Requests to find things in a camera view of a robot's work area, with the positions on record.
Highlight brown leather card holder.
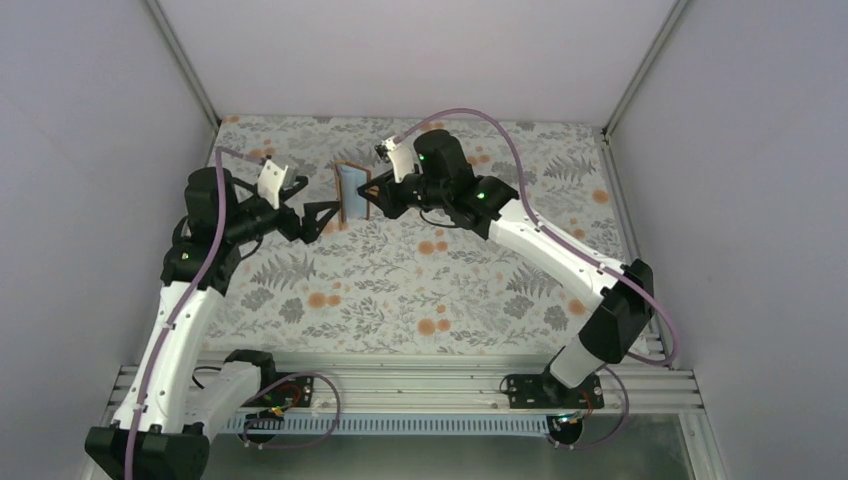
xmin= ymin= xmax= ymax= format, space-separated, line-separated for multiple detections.
xmin=332 ymin=161 xmax=372 ymax=228

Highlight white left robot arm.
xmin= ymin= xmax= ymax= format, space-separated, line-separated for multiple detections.
xmin=85 ymin=163 xmax=340 ymax=479

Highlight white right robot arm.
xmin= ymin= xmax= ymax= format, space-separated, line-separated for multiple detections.
xmin=357 ymin=129 xmax=655 ymax=389

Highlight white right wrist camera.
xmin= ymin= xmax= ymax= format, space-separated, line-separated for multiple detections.
xmin=374 ymin=136 xmax=418 ymax=184

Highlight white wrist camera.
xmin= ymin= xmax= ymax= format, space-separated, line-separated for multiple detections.
xmin=256 ymin=158 xmax=296 ymax=210
xmin=374 ymin=136 xmax=418 ymax=184

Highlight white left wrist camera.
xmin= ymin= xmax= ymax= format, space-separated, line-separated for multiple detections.
xmin=256 ymin=158 xmax=296 ymax=210

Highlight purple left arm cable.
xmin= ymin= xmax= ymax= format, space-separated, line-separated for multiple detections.
xmin=122 ymin=146 xmax=342 ymax=480

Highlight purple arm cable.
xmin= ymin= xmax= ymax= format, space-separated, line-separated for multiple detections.
xmin=397 ymin=109 xmax=680 ymax=452
xmin=122 ymin=146 xmax=342 ymax=480

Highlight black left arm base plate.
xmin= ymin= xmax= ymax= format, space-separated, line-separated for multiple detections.
xmin=246 ymin=375 xmax=315 ymax=420

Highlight aluminium mounting rail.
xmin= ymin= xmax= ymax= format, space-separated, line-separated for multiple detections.
xmin=109 ymin=351 xmax=704 ymax=415

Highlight left aluminium corner post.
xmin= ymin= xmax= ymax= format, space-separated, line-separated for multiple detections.
xmin=141 ymin=0 xmax=221 ymax=131

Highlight aluminium corner frame post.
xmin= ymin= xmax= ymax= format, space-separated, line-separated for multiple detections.
xmin=601 ymin=0 xmax=690 ymax=143

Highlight blue slotted cable duct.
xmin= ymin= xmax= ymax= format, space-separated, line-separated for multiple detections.
xmin=222 ymin=413 xmax=549 ymax=437

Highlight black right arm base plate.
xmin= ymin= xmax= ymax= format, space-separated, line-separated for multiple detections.
xmin=498 ymin=373 xmax=605 ymax=410

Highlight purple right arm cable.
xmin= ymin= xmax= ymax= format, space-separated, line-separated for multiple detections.
xmin=397 ymin=109 xmax=680 ymax=452

